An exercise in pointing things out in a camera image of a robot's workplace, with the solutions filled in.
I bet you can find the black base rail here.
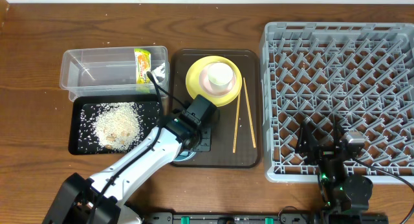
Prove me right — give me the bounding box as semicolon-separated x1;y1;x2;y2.
144;212;389;224

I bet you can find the pink bowl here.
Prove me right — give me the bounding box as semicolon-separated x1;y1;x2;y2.
200;63;235;96

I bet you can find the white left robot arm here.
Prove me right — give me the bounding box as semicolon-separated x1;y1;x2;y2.
43;107;216;223

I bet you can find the wooden chopstick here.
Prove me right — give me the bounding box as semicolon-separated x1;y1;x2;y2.
232;93;241;153
243;77;257;148

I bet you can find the yellow plate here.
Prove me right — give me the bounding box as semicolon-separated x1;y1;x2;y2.
186;56;242;107

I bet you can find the grey dishwasher rack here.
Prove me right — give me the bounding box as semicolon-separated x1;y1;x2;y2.
260;22;413;184

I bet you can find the dark brown serving tray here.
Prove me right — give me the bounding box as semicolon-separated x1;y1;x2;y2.
170;49;262;168

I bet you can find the clear plastic bin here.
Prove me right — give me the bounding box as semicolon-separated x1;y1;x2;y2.
60;47;155;101

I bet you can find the light blue bowl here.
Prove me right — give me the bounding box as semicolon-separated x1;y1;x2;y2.
173;151;196;162

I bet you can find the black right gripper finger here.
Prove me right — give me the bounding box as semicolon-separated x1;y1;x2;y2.
295;122;318;154
332;118;345;150

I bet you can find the yellow snack wrapper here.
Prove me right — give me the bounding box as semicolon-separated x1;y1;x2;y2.
134;49;151;84

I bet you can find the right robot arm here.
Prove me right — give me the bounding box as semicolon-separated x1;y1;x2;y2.
296;123;373;223

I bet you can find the black waste tray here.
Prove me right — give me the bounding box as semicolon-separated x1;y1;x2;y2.
68;95;159;155

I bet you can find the crumpled white tissue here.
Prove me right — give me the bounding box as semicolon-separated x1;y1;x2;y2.
151;63;166;83

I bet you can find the cream paper cup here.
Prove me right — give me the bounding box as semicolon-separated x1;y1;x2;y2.
207;62;234;93

